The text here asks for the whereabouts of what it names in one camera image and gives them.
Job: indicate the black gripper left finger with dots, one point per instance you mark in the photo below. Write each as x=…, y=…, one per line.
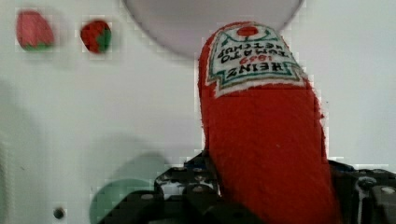
x=189, y=194

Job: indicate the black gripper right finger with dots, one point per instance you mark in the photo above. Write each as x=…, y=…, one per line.
x=366, y=196

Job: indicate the green mug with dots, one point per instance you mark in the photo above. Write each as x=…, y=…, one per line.
x=110, y=195

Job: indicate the red plush ketchup bottle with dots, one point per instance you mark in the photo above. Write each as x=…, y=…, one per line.
x=262, y=126

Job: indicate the pink strawberry toy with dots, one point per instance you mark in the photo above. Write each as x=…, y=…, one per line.
x=33, y=31

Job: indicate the lavender plate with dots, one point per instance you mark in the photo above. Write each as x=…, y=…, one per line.
x=183, y=26

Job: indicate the red strawberry toy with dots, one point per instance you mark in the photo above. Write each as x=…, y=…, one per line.
x=96, y=36

